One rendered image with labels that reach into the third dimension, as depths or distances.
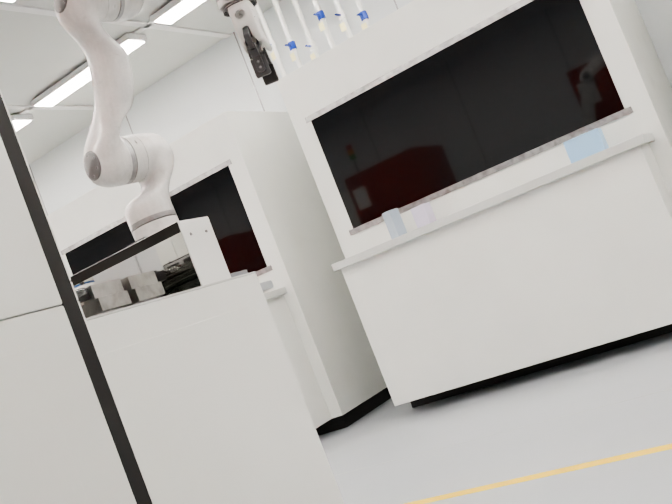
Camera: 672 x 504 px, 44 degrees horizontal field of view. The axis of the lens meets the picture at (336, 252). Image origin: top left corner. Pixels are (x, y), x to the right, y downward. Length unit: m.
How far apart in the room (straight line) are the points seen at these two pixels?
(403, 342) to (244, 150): 1.54
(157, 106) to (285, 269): 2.17
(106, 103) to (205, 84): 4.21
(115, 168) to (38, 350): 1.15
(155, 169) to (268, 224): 2.84
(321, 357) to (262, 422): 3.42
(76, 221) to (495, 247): 3.05
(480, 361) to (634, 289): 0.83
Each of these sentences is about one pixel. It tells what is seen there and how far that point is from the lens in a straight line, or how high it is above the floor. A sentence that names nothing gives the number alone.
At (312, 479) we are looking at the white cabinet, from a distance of 1.62.
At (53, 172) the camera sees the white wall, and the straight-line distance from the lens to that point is 7.46.
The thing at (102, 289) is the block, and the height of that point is 0.89.
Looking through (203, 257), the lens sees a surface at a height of 0.88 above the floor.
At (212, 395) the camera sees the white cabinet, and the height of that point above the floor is 0.63.
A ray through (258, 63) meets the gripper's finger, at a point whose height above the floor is 1.21.
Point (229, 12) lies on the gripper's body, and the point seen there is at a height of 1.34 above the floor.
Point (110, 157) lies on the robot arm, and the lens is 2.10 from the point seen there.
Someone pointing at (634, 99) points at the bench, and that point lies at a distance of 4.14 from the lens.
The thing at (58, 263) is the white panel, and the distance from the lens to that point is 1.06.
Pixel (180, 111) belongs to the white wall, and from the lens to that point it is 6.48.
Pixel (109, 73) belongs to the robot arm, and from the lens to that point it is 2.14.
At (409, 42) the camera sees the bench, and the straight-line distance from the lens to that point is 4.50.
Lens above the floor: 0.71
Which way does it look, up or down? 3 degrees up
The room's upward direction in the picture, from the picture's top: 21 degrees counter-clockwise
